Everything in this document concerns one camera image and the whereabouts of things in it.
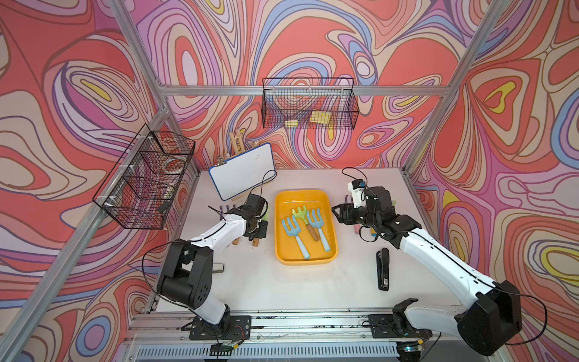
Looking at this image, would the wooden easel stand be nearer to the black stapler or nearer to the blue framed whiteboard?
the blue framed whiteboard

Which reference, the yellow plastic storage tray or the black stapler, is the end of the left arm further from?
the black stapler

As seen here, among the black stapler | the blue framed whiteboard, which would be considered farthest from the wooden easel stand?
the black stapler

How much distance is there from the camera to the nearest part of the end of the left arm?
2.18 feet

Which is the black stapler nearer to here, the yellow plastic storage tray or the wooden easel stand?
the yellow plastic storage tray

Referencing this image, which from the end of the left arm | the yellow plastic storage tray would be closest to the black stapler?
A: the yellow plastic storage tray
